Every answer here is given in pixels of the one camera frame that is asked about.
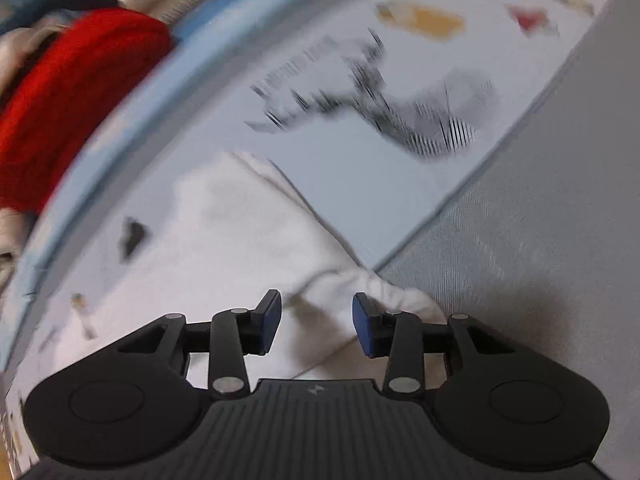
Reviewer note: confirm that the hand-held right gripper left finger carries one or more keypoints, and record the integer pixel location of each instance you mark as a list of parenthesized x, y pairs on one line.
[(269, 325)]

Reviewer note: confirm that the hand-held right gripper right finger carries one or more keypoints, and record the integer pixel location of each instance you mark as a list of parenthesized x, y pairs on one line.
[(364, 327)]

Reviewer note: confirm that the white t-shirt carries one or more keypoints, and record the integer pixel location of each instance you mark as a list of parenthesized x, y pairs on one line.
[(260, 240)]

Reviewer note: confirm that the printed bed sheet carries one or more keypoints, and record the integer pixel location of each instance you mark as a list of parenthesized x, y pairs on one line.
[(500, 240)]

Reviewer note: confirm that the red knitted cloth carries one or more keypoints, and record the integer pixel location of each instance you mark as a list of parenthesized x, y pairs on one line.
[(75, 95)]

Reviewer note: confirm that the cream folded blanket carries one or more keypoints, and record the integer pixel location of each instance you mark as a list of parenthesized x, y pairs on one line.
[(20, 52)]

